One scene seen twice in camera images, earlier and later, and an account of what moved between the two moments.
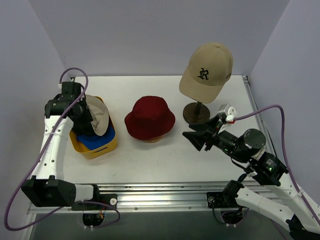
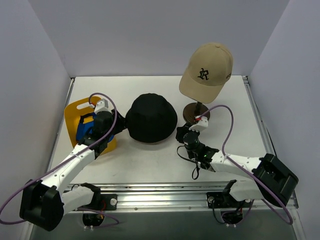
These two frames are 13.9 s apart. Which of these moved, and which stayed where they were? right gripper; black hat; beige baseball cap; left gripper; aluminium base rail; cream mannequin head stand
Moved: left gripper; black hat; right gripper
Stayed: beige baseball cap; aluminium base rail; cream mannequin head stand
